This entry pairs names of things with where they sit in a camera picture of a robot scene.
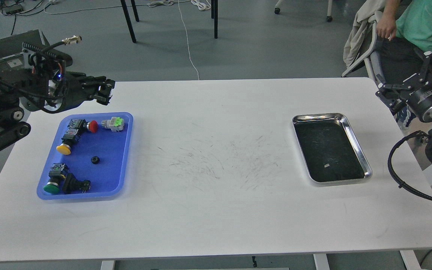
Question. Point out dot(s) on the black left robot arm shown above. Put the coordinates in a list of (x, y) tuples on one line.
[(34, 76)]

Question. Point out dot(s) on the black table leg left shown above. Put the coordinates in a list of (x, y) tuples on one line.
[(128, 19)]

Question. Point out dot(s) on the green push button switch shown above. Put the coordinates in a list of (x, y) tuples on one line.
[(57, 175)]

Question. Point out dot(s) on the beige jacket on chair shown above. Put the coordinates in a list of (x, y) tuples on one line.
[(359, 27)]

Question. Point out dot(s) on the person in green shirt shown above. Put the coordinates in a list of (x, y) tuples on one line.
[(413, 30)]

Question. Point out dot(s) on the white office chair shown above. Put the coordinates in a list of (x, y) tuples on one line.
[(368, 55)]

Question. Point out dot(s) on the black table leg right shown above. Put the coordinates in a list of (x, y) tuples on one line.
[(214, 16)]

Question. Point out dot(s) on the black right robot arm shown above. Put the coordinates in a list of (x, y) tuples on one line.
[(428, 148)]

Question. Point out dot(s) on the blue plastic tray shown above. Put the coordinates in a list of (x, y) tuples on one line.
[(108, 177)]

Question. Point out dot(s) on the grey green connector switch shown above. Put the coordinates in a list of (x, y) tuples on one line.
[(115, 124)]

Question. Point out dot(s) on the black table leg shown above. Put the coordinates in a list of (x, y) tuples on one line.
[(214, 16), (128, 19)]

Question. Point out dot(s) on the silver metal tray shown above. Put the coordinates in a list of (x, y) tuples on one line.
[(330, 148)]

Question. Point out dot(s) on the yellow push button switch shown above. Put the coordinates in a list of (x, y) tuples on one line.
[(68, 140)]

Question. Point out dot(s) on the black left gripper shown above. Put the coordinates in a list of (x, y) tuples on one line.
[(81, 88)]

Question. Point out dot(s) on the grey plastic crate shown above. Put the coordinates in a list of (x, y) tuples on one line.
[(11, 56)]

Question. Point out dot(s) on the person's hand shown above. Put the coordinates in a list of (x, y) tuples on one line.
[(386, 27)]

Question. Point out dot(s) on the red push button switch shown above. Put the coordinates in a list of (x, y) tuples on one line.
[(83, 125)]

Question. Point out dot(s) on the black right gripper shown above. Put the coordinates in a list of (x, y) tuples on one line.
[(395, 96)]

